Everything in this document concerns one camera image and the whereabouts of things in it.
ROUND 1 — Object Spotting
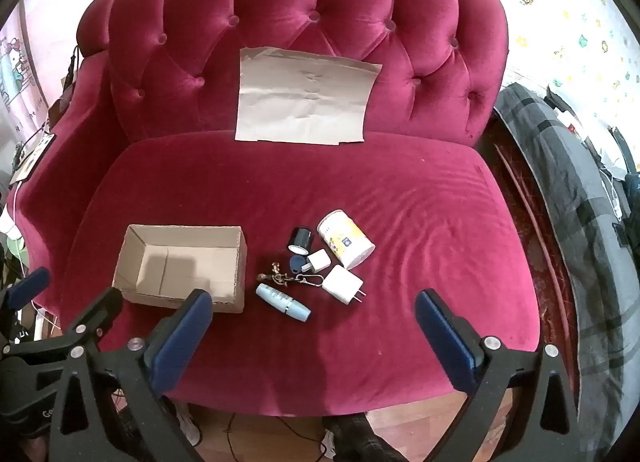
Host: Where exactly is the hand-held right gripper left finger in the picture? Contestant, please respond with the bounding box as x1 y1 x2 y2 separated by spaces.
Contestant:
50 289 214 462

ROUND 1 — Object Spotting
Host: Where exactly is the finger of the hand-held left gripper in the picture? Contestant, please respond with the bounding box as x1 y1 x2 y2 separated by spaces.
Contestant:
0 268 52 314
2 287 124 359

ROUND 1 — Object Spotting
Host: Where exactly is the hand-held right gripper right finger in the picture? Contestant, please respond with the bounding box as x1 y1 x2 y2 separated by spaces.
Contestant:
415 289 583 462

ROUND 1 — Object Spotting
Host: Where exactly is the cardboard box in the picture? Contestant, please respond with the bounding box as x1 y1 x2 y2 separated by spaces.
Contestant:
112 225 248 314

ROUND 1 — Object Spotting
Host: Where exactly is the light blue tube bottle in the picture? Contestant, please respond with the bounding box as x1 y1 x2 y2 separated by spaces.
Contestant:
255 283 312 320

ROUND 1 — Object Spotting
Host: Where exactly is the white charger with prongs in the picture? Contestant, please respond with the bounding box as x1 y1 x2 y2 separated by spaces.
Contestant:
321 265 367 304

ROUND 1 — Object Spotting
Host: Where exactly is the keychain with blue fob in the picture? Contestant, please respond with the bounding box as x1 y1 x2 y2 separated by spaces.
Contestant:
256 255 326 289

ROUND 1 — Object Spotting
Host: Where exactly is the cotton swab container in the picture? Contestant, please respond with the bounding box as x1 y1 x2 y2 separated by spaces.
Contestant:
317 209 376 270

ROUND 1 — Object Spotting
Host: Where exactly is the white cube charger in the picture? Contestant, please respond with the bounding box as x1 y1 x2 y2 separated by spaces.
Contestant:
301 249 332 275

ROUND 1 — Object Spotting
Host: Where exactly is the small black cylinder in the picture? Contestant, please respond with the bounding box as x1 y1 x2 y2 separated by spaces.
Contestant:
287 226 313 255

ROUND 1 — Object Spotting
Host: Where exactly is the white shoe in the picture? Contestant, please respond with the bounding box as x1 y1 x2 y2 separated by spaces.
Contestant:
177 402 202 446

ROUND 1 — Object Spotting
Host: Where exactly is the beige card tag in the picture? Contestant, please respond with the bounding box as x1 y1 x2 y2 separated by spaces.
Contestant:
10 132 57 184

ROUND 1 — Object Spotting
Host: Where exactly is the person's leg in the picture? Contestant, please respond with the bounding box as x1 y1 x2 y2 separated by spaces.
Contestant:
322 412 401 462

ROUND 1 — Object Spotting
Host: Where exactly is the grey plaid blanket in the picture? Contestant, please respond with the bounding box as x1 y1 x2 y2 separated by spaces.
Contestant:
492 82 640 453

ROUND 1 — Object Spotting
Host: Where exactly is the red velvet tufted sofa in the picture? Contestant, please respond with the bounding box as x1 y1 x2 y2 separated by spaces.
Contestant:
5 0 543 418

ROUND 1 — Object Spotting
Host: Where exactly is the black floor cable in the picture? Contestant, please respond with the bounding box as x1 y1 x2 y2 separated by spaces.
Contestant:
225 412 331 458

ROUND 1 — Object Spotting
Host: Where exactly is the cartoon wall poster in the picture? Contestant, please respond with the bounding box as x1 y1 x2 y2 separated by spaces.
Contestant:
0 2 51 143

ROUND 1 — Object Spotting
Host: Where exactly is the white cable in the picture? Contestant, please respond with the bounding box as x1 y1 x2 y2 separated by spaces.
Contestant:
599 165 627 220

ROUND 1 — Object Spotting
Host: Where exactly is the black strap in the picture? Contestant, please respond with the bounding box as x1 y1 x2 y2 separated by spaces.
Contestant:
62 45 81 88

